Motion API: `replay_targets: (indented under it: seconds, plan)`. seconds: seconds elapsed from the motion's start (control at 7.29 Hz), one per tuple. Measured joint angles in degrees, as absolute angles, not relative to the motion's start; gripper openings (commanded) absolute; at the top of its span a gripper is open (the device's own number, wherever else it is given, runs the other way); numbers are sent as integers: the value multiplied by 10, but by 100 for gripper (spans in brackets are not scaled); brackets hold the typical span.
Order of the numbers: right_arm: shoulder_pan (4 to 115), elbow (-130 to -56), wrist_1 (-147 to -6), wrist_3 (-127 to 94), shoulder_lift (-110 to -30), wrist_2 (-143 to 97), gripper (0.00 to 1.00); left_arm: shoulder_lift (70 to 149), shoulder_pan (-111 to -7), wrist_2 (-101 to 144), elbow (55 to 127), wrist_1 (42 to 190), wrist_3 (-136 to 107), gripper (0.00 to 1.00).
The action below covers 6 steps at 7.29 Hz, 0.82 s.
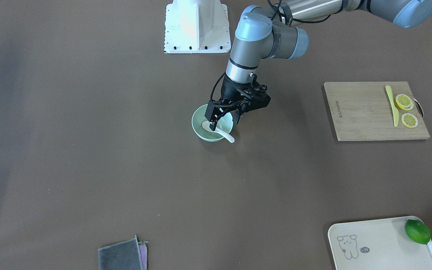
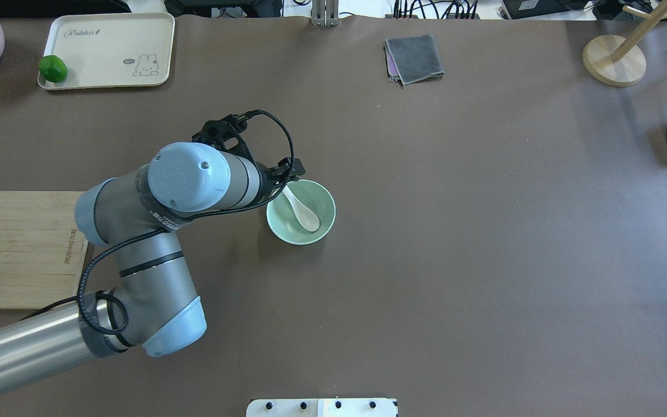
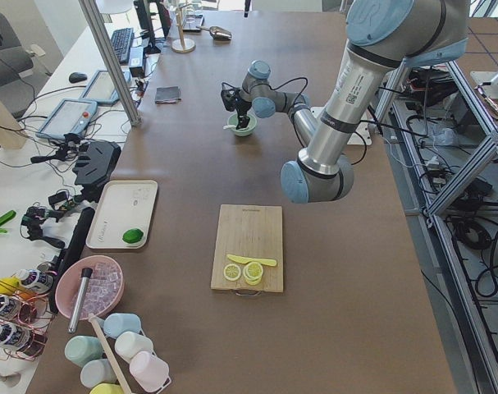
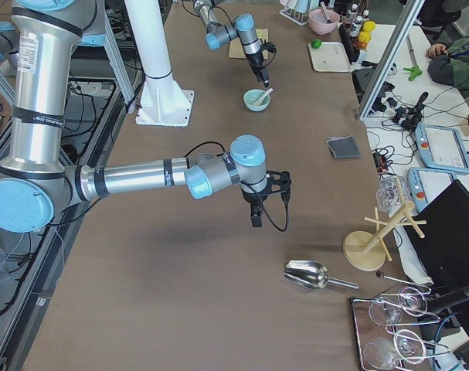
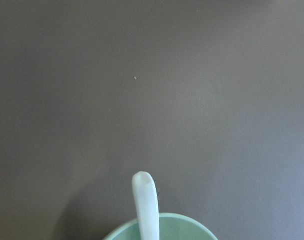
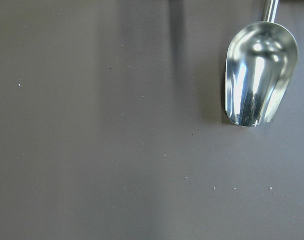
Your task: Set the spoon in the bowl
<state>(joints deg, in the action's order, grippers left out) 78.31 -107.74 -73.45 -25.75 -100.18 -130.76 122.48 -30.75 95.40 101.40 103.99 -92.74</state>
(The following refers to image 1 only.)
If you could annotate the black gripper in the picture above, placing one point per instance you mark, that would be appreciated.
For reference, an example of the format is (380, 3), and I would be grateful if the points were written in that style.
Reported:
(229, 92)

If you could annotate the white ceramic spoon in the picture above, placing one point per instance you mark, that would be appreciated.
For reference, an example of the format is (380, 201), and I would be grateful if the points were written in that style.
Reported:
(221, 132)

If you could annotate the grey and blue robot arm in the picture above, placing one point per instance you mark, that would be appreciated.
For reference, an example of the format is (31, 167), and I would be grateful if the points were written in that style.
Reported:
(266, 33)

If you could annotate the bamboo cutting board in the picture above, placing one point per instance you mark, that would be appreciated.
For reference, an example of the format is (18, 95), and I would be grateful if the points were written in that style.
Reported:
(361, 112)

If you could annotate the pink cloth under grey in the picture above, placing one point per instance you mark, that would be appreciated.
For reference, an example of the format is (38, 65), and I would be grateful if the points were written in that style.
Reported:
(144, 252)

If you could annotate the yellow plastic knife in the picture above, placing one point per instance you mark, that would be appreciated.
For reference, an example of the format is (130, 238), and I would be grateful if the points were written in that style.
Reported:
(394, 110)

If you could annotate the grey folded cloth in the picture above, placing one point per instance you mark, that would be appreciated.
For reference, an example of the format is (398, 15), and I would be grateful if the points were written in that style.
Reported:
(124, 255)

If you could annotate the upper lemon slice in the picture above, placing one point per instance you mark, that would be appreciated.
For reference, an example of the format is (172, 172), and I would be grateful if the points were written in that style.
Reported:
(404, 102)

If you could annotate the lemon slice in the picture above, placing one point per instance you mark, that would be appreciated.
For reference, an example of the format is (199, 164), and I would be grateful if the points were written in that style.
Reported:
(409, 120)
(404, 102)

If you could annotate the lower lemon slice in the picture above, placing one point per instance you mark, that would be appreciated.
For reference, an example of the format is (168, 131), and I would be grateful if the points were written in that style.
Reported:
(409, 120)

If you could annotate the white rabbit print tray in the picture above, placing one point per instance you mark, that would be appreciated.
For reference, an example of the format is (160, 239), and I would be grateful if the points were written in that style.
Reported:
(378, 244)

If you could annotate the green lime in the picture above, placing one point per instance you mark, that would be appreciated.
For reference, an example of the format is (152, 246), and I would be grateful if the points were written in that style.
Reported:
(417, 231)

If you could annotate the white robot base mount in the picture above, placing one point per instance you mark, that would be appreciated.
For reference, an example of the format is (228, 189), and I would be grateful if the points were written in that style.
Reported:
(196, 26)

